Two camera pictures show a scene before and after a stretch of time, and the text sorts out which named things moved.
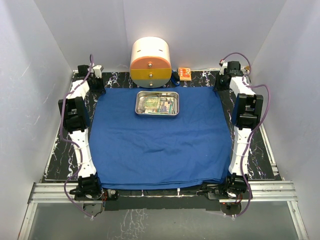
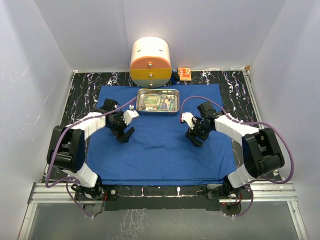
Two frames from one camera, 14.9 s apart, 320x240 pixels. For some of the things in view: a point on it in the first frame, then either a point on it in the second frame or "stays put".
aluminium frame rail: (51, 193) stays put
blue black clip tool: (175, 78) stays put
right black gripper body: (220, 85) → (198, 124)
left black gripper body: (97, 84) → (118, 122)
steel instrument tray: (157, 103) stays put
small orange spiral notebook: (184, 73) stays put
